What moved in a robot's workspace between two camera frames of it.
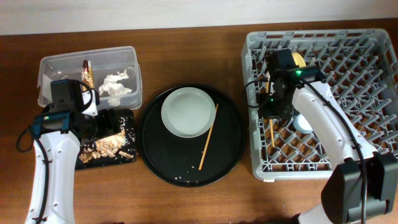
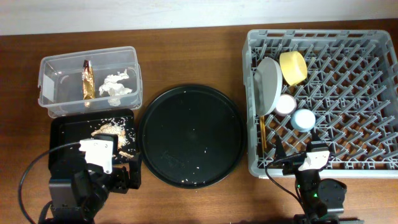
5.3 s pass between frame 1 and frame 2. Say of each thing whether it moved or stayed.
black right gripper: moved
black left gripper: moved
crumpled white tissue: stayed
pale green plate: moved
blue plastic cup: stayed
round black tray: stayed
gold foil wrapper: stayed
